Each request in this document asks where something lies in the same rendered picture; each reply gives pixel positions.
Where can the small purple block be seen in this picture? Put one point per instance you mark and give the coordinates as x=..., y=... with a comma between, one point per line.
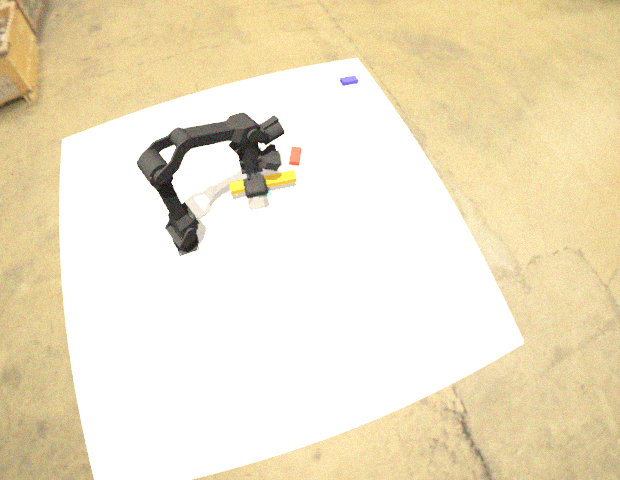
x=349, y=80

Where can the yellow bar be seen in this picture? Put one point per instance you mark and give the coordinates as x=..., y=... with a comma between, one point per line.
x=271, y=179

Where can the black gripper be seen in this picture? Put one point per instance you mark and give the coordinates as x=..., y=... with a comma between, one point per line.
x=255, y=184

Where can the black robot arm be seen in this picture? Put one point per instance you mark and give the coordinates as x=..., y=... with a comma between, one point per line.
x=244, y=134

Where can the red-orange rectangular bar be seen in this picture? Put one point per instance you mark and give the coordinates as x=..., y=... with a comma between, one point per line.
x=294, y=158

